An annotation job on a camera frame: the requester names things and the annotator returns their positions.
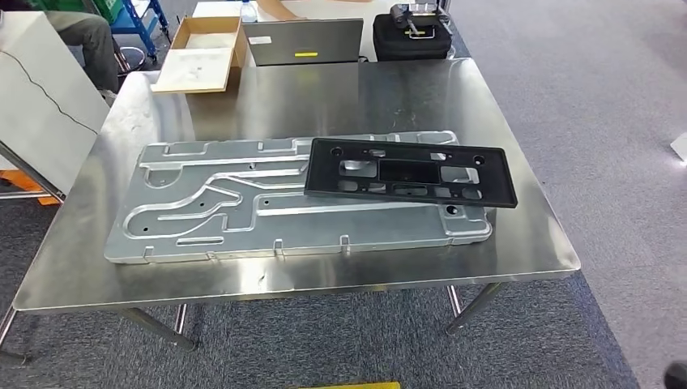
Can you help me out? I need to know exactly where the white paper sheet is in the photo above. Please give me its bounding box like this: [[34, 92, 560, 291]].
[[669, 133, 687, 163]]

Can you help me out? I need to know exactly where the open cardboard box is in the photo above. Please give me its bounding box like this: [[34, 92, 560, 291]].
[[150, 15, 249, 96]]

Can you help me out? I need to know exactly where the black carrying case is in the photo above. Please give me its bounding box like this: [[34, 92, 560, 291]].
[[372, 12, 456, 62]]

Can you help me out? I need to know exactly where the metal handheld device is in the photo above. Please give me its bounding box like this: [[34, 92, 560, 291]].
[[389, 2, 454, 40]]

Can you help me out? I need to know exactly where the brown cardboard piece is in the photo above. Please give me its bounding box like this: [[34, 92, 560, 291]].
[[256, 0, 307, 21]]

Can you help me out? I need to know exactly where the grey stamped metal plate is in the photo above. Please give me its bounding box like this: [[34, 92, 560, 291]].
[[103, 130, 493, 265]]

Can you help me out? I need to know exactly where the black plastic frame part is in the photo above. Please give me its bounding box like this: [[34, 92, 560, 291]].
[[303, 137, 519, 209]]

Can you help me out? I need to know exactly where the green plastic crate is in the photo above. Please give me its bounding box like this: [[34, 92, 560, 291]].
[[29, 0, 127, 15]]

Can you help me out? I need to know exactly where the person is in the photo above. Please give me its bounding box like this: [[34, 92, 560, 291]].
[[0, 0, 120, 95]]

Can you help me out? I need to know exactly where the yellow floor tape square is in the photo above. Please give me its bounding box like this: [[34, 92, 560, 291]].
[[297, 381, 402, 389]]

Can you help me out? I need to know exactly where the blue metal cart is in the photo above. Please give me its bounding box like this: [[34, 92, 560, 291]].
[[109, 0, 172, 60]]

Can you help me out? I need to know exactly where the large white panel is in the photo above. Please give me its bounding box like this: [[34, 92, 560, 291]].
[[0, 11, 111, 195]]

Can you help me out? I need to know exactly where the orange plastic object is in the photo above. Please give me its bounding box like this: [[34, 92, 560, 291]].
[[0, 169, 61, 207]]

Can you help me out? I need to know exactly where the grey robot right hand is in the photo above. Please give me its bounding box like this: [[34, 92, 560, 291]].
[[664, 362, 687, 389]]

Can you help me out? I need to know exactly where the chrome stool base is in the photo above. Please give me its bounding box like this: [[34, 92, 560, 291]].
[[115, 45, 148, 74]]

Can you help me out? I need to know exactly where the grey laptop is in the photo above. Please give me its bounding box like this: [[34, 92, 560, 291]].
[[242, 18, 365, 67]]

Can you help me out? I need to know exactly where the thin black cable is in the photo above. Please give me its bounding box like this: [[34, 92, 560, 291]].
[[0, 49, 100, 135]]

